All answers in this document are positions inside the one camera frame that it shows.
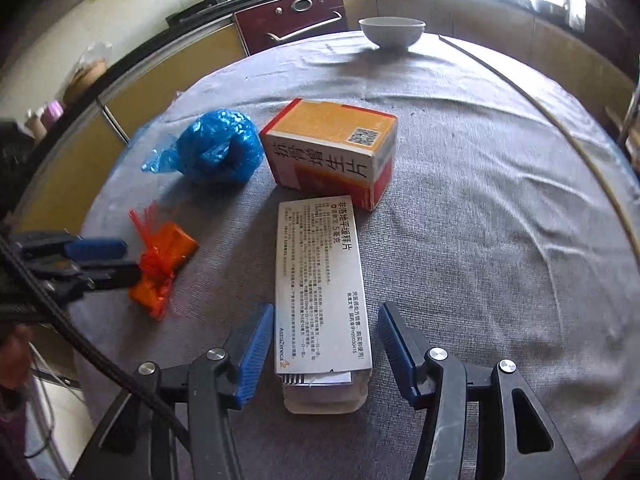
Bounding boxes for blue plastic bag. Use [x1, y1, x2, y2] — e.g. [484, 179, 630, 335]
[141, 108, 265, 187]

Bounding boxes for orange medicine box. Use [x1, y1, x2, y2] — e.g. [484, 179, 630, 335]
[259, 98, 399, 212]

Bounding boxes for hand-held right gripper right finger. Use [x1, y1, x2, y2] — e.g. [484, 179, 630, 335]
[376, 302, 583, 480]

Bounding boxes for white medicine box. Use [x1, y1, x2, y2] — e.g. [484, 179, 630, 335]
[274, 196, 373, 415]

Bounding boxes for black braided cable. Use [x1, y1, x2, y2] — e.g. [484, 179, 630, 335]
[0, 232, 201, 480]

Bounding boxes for yellow base cabinets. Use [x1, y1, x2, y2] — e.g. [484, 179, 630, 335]
[15, 22, 251, 221]
[342, 0, 636, 91]

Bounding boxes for clear plastic bag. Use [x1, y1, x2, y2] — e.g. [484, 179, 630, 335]
[60, 42, 113, 106]

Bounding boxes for grey tablecloth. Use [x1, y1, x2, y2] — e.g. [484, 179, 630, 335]
[67, 30, 640, 480]

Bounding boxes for person's left forearm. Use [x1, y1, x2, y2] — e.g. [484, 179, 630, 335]
[0, 385, 36, 480]

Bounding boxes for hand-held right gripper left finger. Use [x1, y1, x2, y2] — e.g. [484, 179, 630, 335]
[72, 303, 276, 480]

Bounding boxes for person's left hand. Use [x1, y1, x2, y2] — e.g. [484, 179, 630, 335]
[0, 324, 32, 390]

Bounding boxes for black gas stove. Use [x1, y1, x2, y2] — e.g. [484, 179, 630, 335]
[165, 0, 301, 26]

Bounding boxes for maroon built-in oven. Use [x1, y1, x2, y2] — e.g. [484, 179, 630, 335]
[232, 0, 349, 57]

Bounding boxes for orange plastic bag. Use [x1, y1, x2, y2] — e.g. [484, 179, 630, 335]
[127, 202, 198, 321]

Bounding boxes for white bowl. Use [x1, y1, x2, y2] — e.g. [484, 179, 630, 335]
[358, 16, 427, 51]

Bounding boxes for pink mug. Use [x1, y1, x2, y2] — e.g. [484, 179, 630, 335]
[42, 100, 66, 128]

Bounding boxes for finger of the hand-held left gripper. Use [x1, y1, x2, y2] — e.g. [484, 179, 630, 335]
[12, 231, 127, 264]
[30, 259, 142, 295]

